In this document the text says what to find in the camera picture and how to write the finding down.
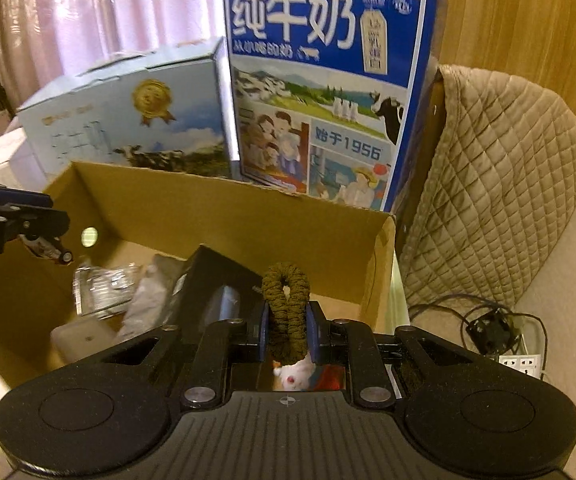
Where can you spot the pasture print milk carton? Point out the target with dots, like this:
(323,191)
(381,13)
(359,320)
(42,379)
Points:
(117,110)

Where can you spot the bag of cotton swabs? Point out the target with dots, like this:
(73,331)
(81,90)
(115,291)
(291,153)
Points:
(145,301)

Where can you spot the pink curtain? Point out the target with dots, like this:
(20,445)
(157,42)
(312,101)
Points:
(92,10)

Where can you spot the blue milk carton box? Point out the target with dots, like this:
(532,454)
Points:
(318,85)

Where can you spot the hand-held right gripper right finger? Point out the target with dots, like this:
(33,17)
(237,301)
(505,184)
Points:
(313,334)

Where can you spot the large brown cardboard box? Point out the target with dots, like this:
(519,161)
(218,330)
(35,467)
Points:
(217,220)

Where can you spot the clear plastic packet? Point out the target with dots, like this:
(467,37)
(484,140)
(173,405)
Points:
(100,287)

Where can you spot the glossy black box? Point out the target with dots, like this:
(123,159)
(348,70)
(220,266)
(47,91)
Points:
(217,280)

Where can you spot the quilted beige chair cover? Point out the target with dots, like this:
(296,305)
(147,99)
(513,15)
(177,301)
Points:
(493,170)

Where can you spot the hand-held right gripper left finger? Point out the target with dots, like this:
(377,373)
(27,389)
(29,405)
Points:
(264,332)

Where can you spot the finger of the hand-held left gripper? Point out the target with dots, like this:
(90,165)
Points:
(37,223)
(22,198)

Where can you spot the small black adapter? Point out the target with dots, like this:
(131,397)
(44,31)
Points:
(488,333)

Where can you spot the white power strip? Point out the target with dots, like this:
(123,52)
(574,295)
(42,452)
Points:
(520,363)

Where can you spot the white square night light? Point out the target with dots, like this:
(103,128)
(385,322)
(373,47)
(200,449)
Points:
(80,338)

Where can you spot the white carton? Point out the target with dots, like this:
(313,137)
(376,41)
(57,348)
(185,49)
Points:
(12,152)

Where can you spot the small white printed tube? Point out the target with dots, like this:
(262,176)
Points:
(50,250)

